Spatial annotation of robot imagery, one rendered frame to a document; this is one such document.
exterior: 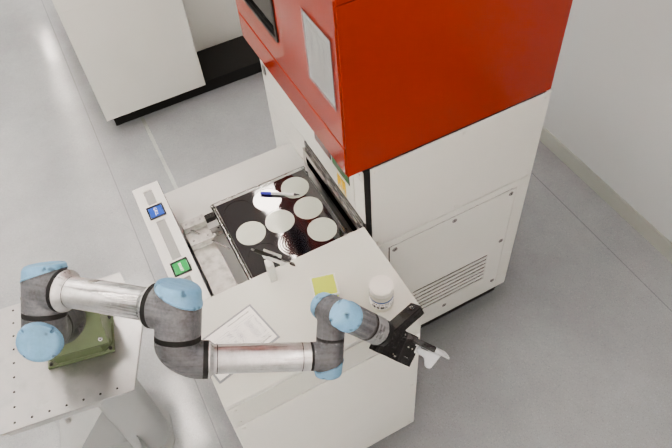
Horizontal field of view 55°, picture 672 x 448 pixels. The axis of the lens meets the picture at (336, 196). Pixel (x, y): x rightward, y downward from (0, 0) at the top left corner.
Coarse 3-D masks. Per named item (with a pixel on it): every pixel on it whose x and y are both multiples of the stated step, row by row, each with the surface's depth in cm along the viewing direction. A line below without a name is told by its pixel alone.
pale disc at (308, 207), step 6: (306, 198) 226; (312, 198) 226; (300, 204) 225; (306, 204) 225; (312, 204) 224; (318, 204) 224; (294, 210) 223; (300, 210) 223; (306, 210) 223; (312, 210) 223; (318, 210) 223; (300, 216) 221; (306, 216) 221; (312, 216) 221
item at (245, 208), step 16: (288, 176) 234; (304, 176) 233; (256, 192) 230; (224, 208) 226; (240, 208) 225; (256, 208) 225; (272, 208) 224; (288, 208) 224; (240, 224) 221; (304, 224) 219; (336, 224) 218; (272, 240) 215; (288, 240) 215; (304, 240) 215; (256, 256) 212; (288, 256) 211; (256, 272) 208
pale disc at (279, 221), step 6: (282, 210) 224; (270, 216) 222; (276, 216) 222; (282, 216) 222; (288, 216) 222; (270, 222) 220; (276, 222) 220; (282, 222) 220; (288, 222) 220; (270, 228) 219; (276, 228) 218; (282, 228) 218; (288, 228) 218
